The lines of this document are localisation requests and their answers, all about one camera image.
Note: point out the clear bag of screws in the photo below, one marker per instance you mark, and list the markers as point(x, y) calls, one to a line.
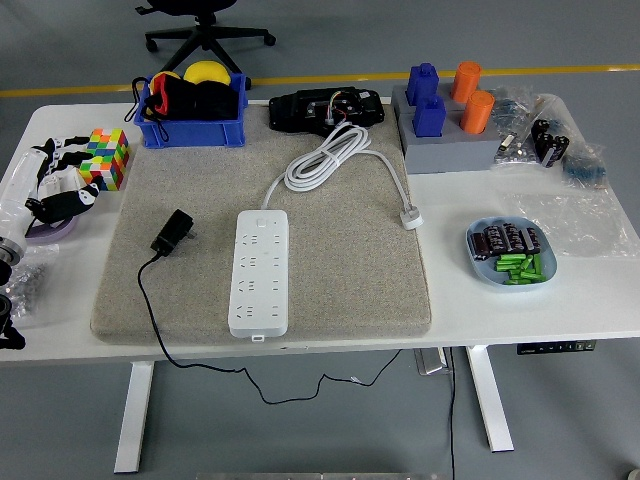
point(30, 280)

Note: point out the blue plastic bin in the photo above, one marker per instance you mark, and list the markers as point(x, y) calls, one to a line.
point(190, 135)

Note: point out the silver metal bracket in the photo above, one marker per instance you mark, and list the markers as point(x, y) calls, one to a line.
point(430, 361)

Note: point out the grey block holder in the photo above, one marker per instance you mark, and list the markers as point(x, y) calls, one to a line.
point(450, 155)

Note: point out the yellow foam ball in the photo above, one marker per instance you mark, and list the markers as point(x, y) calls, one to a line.
point(205, 72)

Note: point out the black office chair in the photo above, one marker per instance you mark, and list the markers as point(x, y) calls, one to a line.
point(205, 35)

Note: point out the clear bag of black capacitors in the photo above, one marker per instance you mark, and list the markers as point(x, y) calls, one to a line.
point(550, 142)

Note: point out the purple round plate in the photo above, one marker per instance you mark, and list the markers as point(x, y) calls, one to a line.
point(55, 232)

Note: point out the black electronic device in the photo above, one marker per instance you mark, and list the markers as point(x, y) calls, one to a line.
point(295, 112)

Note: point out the blue plastic block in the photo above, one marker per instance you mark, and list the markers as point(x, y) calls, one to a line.
point(422, 82)
point(429, 117)

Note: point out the black pouch with red trim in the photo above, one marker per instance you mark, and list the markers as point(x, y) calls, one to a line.
point(172, 100)

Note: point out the silver metal clip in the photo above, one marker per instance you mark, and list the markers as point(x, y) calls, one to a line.
point(507, 144)

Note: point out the grey-brown mat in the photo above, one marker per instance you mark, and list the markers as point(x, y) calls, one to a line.
point(350, 275)

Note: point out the colourful puzzle cube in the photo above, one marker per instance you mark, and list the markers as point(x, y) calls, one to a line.
point(110, 160)

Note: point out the black cloth pouch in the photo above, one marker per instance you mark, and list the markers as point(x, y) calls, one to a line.
point(217, 102)

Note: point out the white table leg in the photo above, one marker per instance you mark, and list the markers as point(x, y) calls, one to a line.
point(134, 415)
point(490, 400)

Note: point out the black table control panel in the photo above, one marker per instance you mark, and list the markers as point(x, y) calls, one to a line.
point(555, 347)

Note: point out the clear bag of small parts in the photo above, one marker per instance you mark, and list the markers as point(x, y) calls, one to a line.
point(512, 112)

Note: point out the clear bag of blue parts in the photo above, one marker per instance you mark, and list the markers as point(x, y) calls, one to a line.
point(585, 167)

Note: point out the orange plastic cylinder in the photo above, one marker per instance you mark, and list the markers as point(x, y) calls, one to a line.
point(466, 82)
point(477, 112)

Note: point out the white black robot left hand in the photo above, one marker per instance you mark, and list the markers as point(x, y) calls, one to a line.
point(17, 195)

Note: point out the green cylindrical part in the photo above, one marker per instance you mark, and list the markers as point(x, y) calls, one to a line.
point(537, 264)
point(525, 274)
point(510, 258)
point(520, 281)
point(509, 265)

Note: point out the light blue plate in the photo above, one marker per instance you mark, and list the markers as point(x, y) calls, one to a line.
point(482, 272)

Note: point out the black cylindrical capacitor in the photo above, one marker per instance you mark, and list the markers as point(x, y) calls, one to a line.
point(531, 240)
point(512, 236)
point(495, 239)
point(480, 246)

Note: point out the empty clear plastic bag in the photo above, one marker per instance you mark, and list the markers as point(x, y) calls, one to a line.
point(575, 225)

